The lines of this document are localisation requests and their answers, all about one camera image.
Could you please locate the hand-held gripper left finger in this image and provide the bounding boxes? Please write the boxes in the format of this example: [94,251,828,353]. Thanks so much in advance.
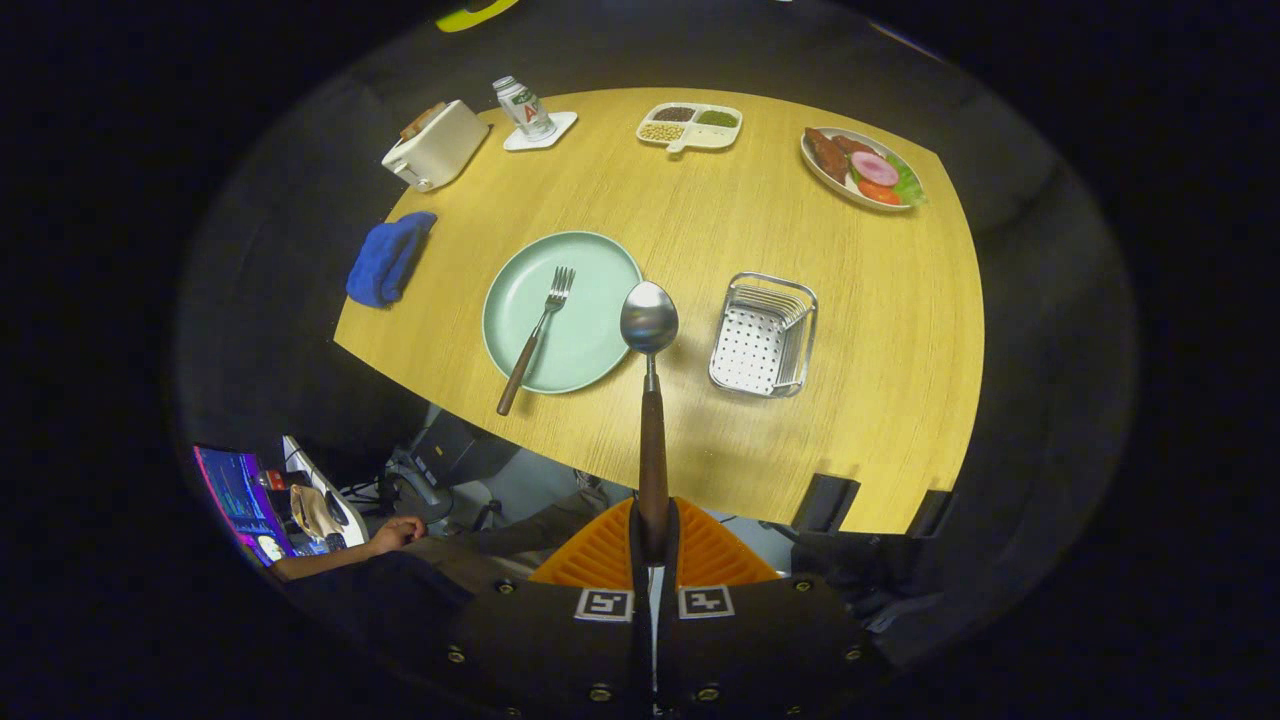
[440,497,653,720]

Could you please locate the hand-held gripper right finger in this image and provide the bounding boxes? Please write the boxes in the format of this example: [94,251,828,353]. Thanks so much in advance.
[652,497,891,720]

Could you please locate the wooden-handled fork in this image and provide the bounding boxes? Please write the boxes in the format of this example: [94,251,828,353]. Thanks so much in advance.
[496,266,577,417]

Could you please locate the wooden-handled spoon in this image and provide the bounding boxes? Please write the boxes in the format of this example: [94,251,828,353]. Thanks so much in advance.
[619,281,681,563]

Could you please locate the metal drainer basket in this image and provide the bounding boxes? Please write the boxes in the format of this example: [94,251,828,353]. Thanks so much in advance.
[708,272,819,399]

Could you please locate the pale green plate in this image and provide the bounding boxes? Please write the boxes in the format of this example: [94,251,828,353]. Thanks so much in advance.
[482,231,644,395]

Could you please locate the glowing computer monitor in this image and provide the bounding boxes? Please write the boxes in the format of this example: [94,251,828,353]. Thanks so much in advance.
[193,446,296,568]

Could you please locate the blue cloth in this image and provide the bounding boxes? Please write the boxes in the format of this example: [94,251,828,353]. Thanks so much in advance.
[345,211,438,308]

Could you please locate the white plate of food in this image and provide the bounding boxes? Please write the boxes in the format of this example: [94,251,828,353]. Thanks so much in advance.
[799,126,926,213]

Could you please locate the white toaster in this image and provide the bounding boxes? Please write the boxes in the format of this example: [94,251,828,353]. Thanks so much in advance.
[381,98,491,193]

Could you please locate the white square coaster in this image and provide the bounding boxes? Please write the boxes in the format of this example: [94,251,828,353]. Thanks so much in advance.
[502,110,579,153]

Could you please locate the white divided bean dish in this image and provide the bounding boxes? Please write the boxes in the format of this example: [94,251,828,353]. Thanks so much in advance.
[636,102,744,154]

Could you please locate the small white drink bottle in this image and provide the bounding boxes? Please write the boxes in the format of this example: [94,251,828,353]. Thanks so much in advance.
[492,76,557,141]

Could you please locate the toast slices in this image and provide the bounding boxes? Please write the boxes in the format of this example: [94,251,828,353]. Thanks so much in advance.
[400,100,448,141]

